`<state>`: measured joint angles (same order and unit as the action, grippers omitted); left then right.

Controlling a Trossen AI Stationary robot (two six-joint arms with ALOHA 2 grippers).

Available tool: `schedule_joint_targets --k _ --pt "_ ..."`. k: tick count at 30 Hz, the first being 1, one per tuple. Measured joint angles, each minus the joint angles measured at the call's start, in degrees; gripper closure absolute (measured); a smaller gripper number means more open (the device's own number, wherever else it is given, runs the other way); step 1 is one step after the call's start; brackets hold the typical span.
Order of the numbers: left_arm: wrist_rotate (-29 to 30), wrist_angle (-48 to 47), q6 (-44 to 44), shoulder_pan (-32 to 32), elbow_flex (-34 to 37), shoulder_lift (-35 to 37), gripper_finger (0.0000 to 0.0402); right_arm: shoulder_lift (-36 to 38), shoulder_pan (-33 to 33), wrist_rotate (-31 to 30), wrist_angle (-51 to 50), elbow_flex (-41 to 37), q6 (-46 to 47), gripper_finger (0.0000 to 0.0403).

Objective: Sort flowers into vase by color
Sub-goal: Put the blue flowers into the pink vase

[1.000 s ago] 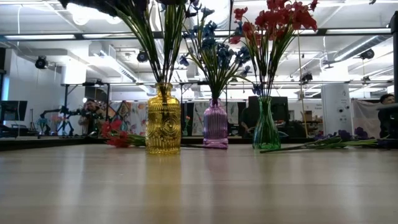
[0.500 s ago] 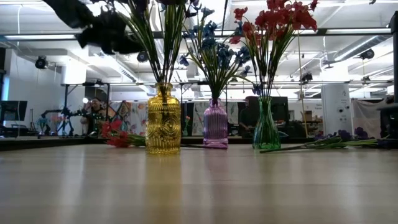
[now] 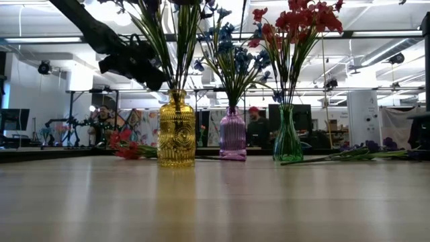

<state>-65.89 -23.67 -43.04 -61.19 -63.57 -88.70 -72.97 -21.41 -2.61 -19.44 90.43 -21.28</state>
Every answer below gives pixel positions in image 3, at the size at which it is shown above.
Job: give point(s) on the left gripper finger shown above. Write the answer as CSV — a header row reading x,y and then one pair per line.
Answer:
x,y
156,80

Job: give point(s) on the purple artificial flower bunch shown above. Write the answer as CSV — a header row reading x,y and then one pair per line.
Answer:
x,y
158,43
188,33
373,145

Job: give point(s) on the red artificial flower bunch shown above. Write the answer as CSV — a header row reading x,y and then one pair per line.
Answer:
x,y
260,15
319,17
124,148

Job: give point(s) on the blue artificial flower bunch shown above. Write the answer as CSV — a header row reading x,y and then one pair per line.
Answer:
x,y
224,47
242,58

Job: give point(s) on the pink glass vase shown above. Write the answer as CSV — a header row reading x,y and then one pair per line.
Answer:
x,y
232,134

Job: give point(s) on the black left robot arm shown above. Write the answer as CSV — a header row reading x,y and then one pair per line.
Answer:
x,y
87,23

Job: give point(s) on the yellow glass vase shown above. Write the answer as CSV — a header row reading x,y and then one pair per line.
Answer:
x,y
176,134

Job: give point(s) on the green glass vase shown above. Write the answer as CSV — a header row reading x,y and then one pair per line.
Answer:
x,y
288,141

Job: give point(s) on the colourful patterned cloth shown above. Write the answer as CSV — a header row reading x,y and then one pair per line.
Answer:
x,y
142,124

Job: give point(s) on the person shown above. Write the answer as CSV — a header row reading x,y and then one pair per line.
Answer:
x,y
257,129
104,112

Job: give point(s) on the small orange background flower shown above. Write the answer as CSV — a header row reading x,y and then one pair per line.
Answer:
x,y
201,127

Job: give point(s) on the black metal rack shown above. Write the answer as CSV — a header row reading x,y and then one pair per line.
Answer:
x,y
70,104

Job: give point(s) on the black ceiling spotlight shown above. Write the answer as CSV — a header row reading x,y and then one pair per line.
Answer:
x,y
331,84
397,58
44,68

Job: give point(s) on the ceiling light strip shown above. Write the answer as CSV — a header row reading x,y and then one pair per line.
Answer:
x,y
386,33
43,39
339,34

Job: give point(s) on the dark computer monitor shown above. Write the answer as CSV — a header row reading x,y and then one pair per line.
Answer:
x,y
15,119

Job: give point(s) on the black television screen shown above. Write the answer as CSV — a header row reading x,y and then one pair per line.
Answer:
x,y
304,117

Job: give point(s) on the cardboard box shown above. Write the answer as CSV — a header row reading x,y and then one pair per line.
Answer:
x,y
332,125

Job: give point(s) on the white cylindrical pillar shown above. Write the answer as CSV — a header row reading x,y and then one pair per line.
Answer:
x,y
363,114

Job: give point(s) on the grey draped cloth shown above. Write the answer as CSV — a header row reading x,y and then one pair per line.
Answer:
x,y
396,121

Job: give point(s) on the black background equipment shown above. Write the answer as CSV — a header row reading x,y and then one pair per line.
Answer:
x,y
420,131

